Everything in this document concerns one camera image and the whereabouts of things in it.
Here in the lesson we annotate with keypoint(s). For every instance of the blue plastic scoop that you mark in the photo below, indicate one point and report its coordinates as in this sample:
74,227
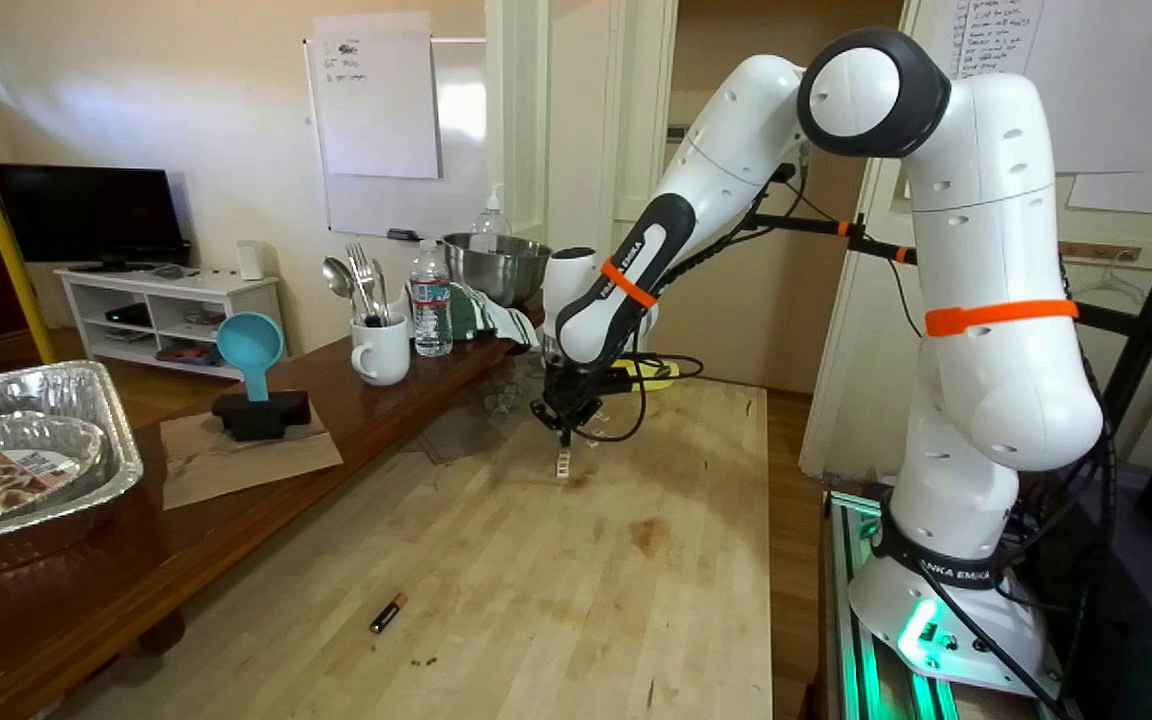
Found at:
248,345

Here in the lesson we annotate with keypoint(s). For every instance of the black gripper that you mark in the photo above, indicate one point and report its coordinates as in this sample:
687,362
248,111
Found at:
568,390

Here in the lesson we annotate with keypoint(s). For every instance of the steel mixing bowl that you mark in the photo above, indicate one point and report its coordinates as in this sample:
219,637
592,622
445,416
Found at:
500,265

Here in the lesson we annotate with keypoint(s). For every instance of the aluminium frame with green light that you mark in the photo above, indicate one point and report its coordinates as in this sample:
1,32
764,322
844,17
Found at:
871,664

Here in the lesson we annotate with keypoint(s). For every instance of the green striped white towel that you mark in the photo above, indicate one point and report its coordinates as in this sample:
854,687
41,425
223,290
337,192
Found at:
500,322

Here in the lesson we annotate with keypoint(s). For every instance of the metal spoon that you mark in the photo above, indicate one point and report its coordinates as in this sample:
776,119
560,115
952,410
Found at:
340,277

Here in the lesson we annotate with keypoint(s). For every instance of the black marker pen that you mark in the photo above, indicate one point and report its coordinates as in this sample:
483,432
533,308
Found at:
384,613

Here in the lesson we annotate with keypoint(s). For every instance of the clear plastic water bottle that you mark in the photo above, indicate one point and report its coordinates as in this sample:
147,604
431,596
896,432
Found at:
431,306

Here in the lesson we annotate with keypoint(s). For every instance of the black boom bar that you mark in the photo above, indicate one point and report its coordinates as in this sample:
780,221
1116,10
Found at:
1120,317

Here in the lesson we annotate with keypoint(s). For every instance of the yellow level stick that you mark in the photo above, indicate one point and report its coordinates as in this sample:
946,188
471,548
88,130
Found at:
16,281

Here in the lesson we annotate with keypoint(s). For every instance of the brown wooden counter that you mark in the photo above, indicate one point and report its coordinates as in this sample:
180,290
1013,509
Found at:
71,603

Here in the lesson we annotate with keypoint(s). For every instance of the black television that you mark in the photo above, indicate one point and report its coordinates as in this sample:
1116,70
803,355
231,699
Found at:
88,215

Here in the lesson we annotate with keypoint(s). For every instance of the white mug with utensils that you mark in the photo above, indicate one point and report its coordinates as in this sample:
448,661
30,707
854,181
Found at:
381,356

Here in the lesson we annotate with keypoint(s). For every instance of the grey robot mounting plate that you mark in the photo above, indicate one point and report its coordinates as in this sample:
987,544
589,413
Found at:
990,640

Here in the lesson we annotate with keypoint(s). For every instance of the white door frame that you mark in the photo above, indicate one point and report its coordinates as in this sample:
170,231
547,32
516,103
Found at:
579,104

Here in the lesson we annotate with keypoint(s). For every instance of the white wall whiteboard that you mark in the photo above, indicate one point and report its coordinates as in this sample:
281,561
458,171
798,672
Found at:
461,145

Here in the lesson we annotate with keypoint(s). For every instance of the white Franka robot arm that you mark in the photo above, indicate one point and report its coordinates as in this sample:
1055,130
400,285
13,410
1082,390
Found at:
990,200

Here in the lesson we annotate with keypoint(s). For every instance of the white TV shelf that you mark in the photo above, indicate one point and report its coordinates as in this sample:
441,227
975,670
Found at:
139,285

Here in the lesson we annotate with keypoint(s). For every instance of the aluminium foil tray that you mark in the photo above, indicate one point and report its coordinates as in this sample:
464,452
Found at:
83,401

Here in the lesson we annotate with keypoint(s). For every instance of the clear pump soap bottle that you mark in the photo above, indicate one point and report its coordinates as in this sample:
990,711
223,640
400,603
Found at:
490,234

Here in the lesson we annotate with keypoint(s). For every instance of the white flipchart paper sheet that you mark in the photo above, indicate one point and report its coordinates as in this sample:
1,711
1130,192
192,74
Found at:
372,104

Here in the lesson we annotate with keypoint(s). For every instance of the dark equipment cabinet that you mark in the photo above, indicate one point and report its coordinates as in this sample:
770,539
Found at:
1138,640

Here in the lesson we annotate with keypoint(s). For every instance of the black stand base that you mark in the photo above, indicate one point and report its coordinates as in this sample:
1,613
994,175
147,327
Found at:
262,416

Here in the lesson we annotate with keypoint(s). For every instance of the brown cardboard sheet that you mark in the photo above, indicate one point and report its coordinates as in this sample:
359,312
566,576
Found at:
241,474

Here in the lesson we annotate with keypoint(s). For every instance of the handwritten white wall sheet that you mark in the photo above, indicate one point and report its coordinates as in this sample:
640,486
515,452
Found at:
1138,83

